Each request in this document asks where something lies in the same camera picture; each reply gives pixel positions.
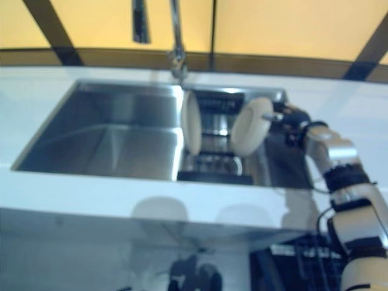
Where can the stainless steel sink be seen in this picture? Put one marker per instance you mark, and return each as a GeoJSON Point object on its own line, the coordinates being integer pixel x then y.
{"type": "Point", "coordinates": [106, 136]}

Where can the chrome gooseneck faucet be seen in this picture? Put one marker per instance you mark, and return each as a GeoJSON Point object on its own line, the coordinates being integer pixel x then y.
{"type": "Point", "coordinates": [179, 36]}

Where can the cream round plate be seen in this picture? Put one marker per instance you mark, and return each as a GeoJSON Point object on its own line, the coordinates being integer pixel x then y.
{"type": "Point", "coordinates": [248, 130]}
{"type": "Point", "coordinates": [191, 121]}

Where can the black sink drying rack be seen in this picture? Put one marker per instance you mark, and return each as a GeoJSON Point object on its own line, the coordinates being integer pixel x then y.
{"type": "Point", "coordinates": [212, 179]}

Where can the glossy grey cabinet front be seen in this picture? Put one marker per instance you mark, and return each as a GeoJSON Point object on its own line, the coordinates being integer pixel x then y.
{"type": "Point", "coordinates": [91, 224]}

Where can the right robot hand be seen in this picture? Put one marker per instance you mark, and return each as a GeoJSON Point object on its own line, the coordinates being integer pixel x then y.
{"type": "Point", "coordinates": [295, 118]}

